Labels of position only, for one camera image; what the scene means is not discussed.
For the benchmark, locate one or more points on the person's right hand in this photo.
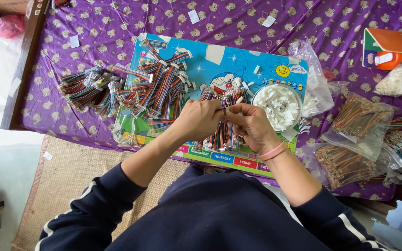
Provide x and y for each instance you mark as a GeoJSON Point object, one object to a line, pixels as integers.
{"type": "Point", "coordinates": [256, 130]}

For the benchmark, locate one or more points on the person's left hand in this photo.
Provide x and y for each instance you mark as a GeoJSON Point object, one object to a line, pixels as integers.
{"type": "Point", "coordinates": [192, 120]}

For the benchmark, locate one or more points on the person's left fingers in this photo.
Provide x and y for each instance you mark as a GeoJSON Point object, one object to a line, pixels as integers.
{"type": "Point", "coordinates": [215, 113]}

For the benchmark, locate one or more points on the colourful cartoon board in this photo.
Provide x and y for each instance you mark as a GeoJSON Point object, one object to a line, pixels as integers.
{"type": "Point", "coordinates": [222, 64]}

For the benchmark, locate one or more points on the clear round plastic bowl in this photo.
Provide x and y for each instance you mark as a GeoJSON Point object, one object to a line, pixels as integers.
{"type": "Point", "coordinates": [277, 106]}

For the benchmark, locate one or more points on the heap of white plastic connectors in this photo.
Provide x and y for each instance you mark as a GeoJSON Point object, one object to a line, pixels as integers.
{"type": "Point", "coordinates": [277, 104]}

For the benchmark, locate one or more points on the pink rubber wristband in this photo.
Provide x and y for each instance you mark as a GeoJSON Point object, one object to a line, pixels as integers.
{"type": "Point", "coordinates": [273, 152]}

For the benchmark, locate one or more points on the tan rubber band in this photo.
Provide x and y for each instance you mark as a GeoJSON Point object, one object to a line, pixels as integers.
{"type": "Point", "coordinates": [269, 43]}
{"type": "Point", "coordinates": [264, 15]}

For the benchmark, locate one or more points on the crumpled clear plastic bag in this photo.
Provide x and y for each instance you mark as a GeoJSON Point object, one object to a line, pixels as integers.
{"type": "Point", "coordinates": [127, 134]}

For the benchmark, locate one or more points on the white paper scrap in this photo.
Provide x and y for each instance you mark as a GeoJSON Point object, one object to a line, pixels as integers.
{"type": "Point", "coordinates": [14, 87]}
{"type": "Point", "coordinates": [193, 16]}
{"type": "Point", "coordinates": [47, 156]}
{"type": "Point", "coordinates": [269, 21]}
{"type": "Point", "coordinates": [74, 41]}

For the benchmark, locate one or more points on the empty clear plastic bag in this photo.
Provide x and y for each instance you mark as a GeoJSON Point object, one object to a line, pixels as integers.
{"type": "Point", "coordinates": [311, 82]}

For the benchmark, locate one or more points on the navy white-striped sweater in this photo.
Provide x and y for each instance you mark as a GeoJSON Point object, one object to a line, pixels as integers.
{"type": "Point", "coordinates": [204, 216]}

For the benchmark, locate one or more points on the purple animal-print bedsheet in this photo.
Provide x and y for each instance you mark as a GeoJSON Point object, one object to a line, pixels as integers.
{"type": "Point", "coordinates": [92, 31]}

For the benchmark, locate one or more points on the woven straw mat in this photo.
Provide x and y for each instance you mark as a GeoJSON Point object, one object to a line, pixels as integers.
{"type": "Point", "coordinates": [68, 181]}

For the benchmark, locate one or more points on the clear bag of white connectors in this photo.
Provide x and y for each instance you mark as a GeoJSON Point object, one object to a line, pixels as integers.
{"type": "Point", "coordinates": [398, 82]}

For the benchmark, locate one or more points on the orange green notebook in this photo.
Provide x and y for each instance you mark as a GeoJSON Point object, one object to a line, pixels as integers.
{"type": "Point", "coordinates": [393, 40]}

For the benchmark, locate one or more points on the pink plastic bag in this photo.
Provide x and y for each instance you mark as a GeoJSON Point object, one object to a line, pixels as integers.
{"type": "Point", "coordinates": [6, 25]}

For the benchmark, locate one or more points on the cardboard box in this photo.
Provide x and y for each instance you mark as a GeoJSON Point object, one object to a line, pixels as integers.
{"type": "Point", "coordinates": [5, 5]}

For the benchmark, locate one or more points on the dark wooden bed frame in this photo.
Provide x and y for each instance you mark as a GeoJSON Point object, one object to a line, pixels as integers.
{"type": "Point", "coordinates": [26, 69]}

